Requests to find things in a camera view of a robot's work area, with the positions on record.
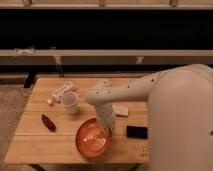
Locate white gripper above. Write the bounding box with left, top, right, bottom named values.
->
left=96, top=105, right=116, bottom=131

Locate orange ceramic bowl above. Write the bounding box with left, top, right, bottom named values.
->
left=75, top=118, right=112, bottom=158

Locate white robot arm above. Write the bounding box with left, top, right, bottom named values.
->
left=85, top=64, right=213, bottom=171

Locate white rectangular block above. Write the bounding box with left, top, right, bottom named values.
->
left=113, top=106, right=128, bottom=117

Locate translucent plastic cup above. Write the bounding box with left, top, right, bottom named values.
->
left=60, top=92, right=79, bottom=114

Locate black rectangular device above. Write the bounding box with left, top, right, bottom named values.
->
left=126, top=126, right=148, bottom=139

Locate wooden table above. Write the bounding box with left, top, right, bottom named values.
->
left=4, top=78, right=148, bottom=164

